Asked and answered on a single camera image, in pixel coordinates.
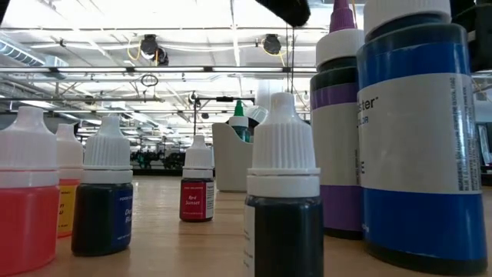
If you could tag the grey plastic bin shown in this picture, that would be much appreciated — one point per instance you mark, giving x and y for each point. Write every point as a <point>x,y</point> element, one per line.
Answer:
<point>230,161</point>

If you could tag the distant black robot station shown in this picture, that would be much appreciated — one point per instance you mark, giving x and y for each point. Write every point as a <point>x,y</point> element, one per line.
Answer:
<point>173,161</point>

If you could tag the black aluminium table frame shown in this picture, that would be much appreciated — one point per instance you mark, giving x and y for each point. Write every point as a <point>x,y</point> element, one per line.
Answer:
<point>169,69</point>

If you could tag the small red dropper bottle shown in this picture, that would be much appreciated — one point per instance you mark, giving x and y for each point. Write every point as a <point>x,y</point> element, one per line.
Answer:
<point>196,202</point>

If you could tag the blue-tipped food coloring bottle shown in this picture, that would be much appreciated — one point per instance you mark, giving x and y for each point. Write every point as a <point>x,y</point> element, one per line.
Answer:
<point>415,134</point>

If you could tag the small yellow dropper bottle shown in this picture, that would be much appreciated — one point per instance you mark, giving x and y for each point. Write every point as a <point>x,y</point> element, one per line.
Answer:
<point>68,200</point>

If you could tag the black ceiling-hung device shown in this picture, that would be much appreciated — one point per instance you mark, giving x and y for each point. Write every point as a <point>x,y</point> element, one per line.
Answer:
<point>150,46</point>
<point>272,44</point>

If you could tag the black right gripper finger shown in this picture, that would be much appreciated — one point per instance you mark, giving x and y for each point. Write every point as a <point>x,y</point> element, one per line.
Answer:
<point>480,38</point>
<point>286,11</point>

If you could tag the small pink dropper bottle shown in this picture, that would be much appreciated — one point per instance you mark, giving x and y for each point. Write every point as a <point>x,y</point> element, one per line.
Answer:
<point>27,223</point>

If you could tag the small dark blue dropper bottle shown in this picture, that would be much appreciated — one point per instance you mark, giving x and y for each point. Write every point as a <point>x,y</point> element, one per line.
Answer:
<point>100,219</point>

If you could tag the purple-tipped food coloring bottle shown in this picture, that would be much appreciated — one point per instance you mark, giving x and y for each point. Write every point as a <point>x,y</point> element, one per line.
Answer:
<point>338,154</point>

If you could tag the green-tipped food coloring bottle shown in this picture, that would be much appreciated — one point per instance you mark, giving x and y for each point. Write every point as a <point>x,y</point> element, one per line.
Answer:
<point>239,121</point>

